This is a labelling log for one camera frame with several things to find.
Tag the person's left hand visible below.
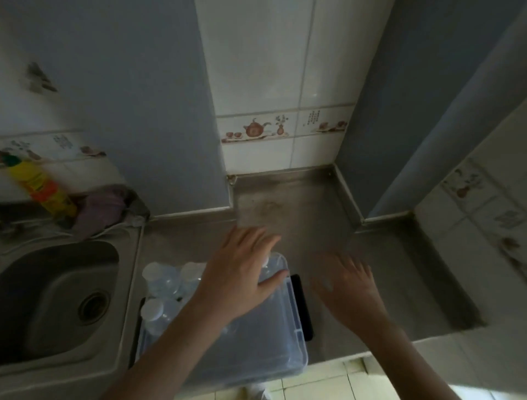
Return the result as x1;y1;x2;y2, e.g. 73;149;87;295
193;225;290;327

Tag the person's right hand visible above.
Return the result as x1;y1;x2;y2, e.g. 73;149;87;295
311;251;388;331

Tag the person's left forearm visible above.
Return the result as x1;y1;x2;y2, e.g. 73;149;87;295
101;297;231;400

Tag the person's right forearm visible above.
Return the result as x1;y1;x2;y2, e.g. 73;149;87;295
360;312;459;400

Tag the black flat tray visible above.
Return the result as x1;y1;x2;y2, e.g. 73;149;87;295
128;274;314;369

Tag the clear plastic storage box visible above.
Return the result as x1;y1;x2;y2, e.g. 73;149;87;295
135;252;309;389

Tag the clear bottle with white cap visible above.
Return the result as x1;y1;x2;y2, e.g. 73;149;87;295
142;261;175;298
178;261;207;298
140;298;178;336

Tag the person's white shoe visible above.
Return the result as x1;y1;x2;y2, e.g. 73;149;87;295
242;382;273;400

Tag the metal sink drain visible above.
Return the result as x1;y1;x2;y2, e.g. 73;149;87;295
77;290;113;325

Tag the purple cloth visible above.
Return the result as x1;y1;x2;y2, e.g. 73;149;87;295
73;186;133;240

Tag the stainless steel sink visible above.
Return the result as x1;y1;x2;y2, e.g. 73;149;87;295
0;223;145;400

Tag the yellow detergent bottle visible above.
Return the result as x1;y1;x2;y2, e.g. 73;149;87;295
0;150;79;220

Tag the white cable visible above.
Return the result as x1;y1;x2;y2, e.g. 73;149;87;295
0;222;138;255

